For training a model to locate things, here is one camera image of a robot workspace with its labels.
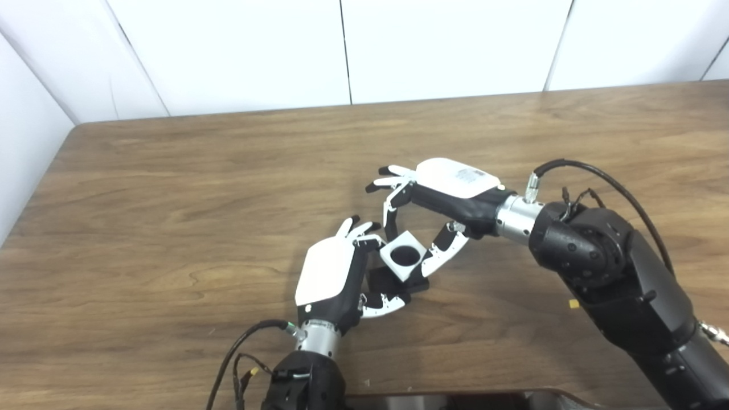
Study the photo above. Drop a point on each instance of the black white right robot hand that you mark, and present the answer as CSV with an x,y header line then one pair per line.
x,y
455,179

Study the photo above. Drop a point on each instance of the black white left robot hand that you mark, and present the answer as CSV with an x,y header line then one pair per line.
x,y
327,273

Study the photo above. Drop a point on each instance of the black peg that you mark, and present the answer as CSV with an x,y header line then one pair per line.
x,y
383,280

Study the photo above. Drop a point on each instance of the white square piece with hole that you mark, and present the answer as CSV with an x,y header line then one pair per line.
x,y
393,263

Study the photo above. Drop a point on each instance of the dark glossy robot chest panel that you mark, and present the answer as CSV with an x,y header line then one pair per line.
x,y
467,402

